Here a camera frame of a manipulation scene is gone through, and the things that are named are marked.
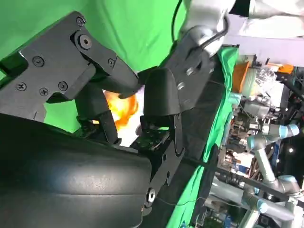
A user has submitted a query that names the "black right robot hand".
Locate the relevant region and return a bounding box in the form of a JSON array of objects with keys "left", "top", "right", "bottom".
[{"left": 0, "top": 10, "right": 185, "bottom": 228}]

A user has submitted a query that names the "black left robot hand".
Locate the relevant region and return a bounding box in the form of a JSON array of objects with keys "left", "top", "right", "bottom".
[{"left": 159, "top": 26, "right": 216, "bottom": 112}]

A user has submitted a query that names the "orange white toy bread roll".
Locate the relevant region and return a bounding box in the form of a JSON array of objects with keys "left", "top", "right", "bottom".
[{"left": 102, "top": 91, "right": 140, "bottom": 130}]

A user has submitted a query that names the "orange storage box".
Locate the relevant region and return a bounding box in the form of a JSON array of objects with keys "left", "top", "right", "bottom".
[{"left": 231, "top": 61, "right": 250, "bottom": 95}]

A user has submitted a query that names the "green table cloth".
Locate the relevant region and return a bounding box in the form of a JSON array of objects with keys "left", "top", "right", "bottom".
[{"left": 0, "top": 0, "right": 240, "bottom": 228}]

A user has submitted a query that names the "thin black cable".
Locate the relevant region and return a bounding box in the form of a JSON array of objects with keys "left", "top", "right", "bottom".
[{"left": 171, "top": 0, "right": 183, "bottom": 43}]

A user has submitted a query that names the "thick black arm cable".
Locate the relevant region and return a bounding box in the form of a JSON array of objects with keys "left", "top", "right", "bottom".
[{"left": 199, "top": 13, "right": 231, "bottom": 48}]

